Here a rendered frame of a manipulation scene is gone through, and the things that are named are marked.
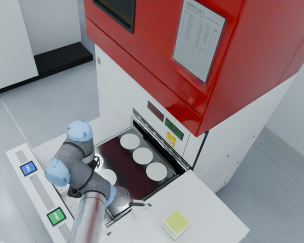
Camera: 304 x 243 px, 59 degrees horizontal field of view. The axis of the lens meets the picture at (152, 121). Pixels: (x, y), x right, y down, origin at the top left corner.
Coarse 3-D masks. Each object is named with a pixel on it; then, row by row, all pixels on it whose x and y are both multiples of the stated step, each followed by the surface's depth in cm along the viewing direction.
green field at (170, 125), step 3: (165, 123) 124; (168, 123) 121; (171, 123) 119; (168, 126) 122; (171, 126) 120; (174, 126) 118; (171, 129) 121; (174, 129) 119; (177, 129) 118; (174, 132) 120; (177, 132) 119; (177, 135) 120; (180, 135) 118; (180, 138) 119
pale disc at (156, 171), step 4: (152, 164) 130; (156, 164) 130; (160, 164) 131; (148, 168) 128; (152, 168) 129; (156, 168) 129; (160, 168) 129; (164, 168) 129; (148, 172) 127; (152, 172) 127; (156, 172) 128; (160, 172) 128; (164, 172) 128; (152, 176) 126; (156, 176) 126; (160, 176) 126; (164, 176) 126; (156, 180) 125
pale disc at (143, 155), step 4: (140, 148) 136; (144, 148) 136; (136, 152) 134; (140, 152) 134; (144, 152) 134; (148, 152) 135; (136, 156) 132; (140, 156) 133; (144, 156) 133; (148, 156) 133; (152, 156) 133; (136, 160) 131; (140, 160) 131; (144, 160) 131; (148, 160) 132
